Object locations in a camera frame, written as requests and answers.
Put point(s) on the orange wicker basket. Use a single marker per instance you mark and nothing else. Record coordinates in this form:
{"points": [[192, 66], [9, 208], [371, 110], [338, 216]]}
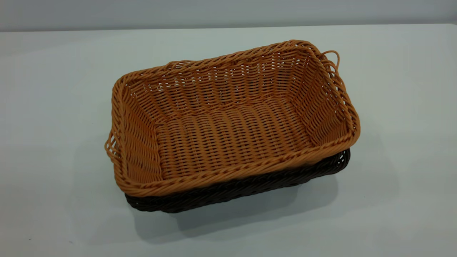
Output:
{"points": [[228, 132]]}

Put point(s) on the black wicker basket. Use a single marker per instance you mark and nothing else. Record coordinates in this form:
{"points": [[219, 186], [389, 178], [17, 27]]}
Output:
{"points": [[232, 191]]}

